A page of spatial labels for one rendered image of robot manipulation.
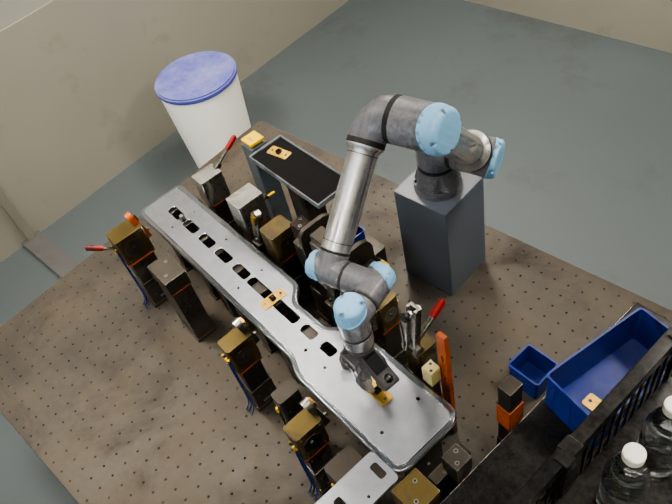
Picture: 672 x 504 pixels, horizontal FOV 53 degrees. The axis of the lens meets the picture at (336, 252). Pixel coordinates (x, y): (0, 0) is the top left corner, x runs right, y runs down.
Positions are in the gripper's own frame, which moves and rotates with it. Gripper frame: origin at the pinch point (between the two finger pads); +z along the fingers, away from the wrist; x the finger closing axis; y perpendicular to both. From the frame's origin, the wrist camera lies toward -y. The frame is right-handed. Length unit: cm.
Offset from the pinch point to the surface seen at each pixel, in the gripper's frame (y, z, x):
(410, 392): -6.3, 2.3, -5.9
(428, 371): -8.4, -4.1, -11.2
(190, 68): 248, 43, -81
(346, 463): -7.6, 4.3, 18.5
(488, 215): 82, 102, -138
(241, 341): 38.0, -2.4, 16.7
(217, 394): 54, 32, 28
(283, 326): 36.2, 2.1, 4.0
